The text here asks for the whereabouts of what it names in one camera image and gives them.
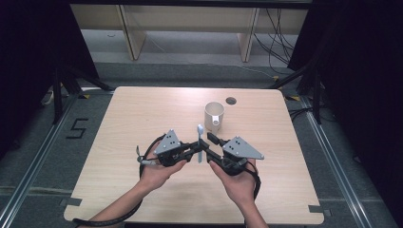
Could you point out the white cup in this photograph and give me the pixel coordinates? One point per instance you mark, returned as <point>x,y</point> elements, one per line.
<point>214,110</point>

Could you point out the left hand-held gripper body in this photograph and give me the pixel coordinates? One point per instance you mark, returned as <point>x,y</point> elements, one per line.
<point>168,144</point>

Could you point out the black metal stand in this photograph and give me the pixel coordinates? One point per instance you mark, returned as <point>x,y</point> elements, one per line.
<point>58,95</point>
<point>316,95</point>

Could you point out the metal floor rail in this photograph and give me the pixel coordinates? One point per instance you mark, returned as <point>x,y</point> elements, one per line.
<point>335,164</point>
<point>34,164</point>

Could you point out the dark round table grommet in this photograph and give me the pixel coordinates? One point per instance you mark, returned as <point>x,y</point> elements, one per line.
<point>231,100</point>

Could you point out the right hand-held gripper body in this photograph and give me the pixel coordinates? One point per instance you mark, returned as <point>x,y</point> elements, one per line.
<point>240,150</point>

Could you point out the person's left hand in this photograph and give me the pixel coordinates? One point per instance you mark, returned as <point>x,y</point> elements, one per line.
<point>158,174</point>

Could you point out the light blue plastic spoon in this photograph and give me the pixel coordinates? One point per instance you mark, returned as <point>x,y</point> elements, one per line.
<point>200,152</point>

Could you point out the person's right hand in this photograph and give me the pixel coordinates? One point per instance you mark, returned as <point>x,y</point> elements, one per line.
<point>237,186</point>

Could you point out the black curtain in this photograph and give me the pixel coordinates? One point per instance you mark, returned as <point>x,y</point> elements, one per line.
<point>34,63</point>
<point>361,79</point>

